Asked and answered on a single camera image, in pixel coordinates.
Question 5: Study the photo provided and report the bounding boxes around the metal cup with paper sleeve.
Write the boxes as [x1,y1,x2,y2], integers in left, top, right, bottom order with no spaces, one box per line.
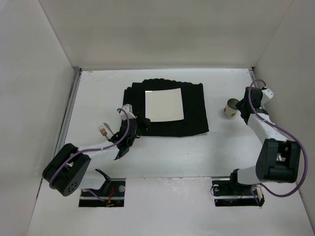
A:
[223,98,239,118]

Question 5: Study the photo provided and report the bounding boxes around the square white plate black rim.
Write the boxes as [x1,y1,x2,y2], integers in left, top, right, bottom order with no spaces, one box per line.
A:
[145,88,184,122]

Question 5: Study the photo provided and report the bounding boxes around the black cloth placemat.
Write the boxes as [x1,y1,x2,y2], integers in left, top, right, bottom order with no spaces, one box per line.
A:
[123,78,209,137]

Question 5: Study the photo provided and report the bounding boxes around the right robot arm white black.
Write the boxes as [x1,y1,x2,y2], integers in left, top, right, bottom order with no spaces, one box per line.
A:
[229,87,301,192]

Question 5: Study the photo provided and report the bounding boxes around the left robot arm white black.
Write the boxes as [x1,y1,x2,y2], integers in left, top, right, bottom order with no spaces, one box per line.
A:
[42,116,151,197]

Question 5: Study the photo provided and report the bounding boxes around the silver table knife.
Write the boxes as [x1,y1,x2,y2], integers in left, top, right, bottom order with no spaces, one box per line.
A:
[103,123,114,136]

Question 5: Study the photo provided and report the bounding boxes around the copper fork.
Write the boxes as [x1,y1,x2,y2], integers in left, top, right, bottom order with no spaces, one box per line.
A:
[98,125,108,140]

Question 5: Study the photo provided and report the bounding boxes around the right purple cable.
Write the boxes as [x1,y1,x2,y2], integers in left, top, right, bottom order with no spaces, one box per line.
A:
[248,79,309,197]

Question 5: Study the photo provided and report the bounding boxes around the purple cable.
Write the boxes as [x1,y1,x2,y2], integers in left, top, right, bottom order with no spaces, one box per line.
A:
[49,108,131,201]
[248,79,309,197]

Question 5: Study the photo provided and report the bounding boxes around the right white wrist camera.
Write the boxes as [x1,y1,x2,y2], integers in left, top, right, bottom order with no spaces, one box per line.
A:
[261,88,274,105]

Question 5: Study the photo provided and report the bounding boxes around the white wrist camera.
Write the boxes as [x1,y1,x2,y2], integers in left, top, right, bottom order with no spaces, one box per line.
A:
[261,88,274,105]
[119,104,136,120]

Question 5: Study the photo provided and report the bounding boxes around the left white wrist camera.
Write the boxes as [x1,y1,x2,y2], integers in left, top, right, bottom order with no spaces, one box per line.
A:
[119,104,136,120]

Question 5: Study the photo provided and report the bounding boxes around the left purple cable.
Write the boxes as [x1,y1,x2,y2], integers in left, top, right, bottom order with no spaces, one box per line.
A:
[49,108,131,201]

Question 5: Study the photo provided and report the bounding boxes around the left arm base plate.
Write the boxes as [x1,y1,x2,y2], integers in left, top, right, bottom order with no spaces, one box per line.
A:
[78,178,126,208]

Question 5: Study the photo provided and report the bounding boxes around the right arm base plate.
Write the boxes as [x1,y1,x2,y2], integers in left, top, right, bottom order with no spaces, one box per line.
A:
[210,178,265,207]

